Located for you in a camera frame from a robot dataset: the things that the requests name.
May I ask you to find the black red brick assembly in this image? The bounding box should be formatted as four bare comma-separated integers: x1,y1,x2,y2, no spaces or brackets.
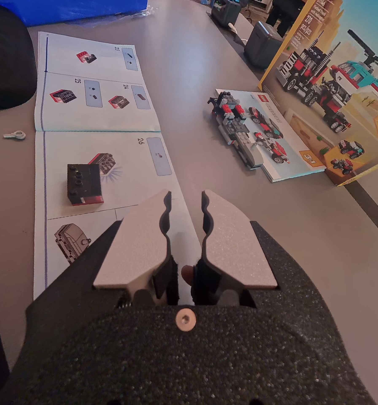
67,163,105,206

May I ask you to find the yellow-edged toy set box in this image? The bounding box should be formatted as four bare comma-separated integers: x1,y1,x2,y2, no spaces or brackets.
258,0,378,186

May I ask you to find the dark grey cube box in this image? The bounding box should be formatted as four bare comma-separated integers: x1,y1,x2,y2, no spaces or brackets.
244,22,283,69

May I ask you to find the black cushioned pad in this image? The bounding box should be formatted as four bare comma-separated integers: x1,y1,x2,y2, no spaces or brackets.
0,3,38,111

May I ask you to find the person's right hand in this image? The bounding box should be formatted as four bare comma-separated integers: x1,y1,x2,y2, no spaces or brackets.
181,265,196,287

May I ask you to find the closed instruction booklet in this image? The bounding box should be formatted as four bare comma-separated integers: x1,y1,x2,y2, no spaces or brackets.
215,89,326,183

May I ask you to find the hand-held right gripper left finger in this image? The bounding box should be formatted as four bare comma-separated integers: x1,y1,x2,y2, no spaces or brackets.
93,189,179,306

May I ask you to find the blue plastic bin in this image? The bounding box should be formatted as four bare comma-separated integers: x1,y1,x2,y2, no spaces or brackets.
0,0,148,27

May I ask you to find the open instruction booklet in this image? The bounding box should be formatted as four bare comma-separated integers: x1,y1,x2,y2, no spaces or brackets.
33,31,202,301

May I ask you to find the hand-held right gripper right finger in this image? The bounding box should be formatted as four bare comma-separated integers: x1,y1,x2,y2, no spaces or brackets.
192,189,278,306

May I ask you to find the grey red toy truck model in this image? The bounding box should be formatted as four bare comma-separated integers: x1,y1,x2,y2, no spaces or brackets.
207,91,264,171

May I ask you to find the dark grey battery case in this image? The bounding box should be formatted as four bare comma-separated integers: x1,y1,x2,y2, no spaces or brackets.
211,0,242,27

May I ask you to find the clear plastic bag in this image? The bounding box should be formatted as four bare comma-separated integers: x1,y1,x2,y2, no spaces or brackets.
107,9,155,25

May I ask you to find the white cable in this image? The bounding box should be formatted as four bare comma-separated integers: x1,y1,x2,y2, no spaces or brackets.
228,22,249,43

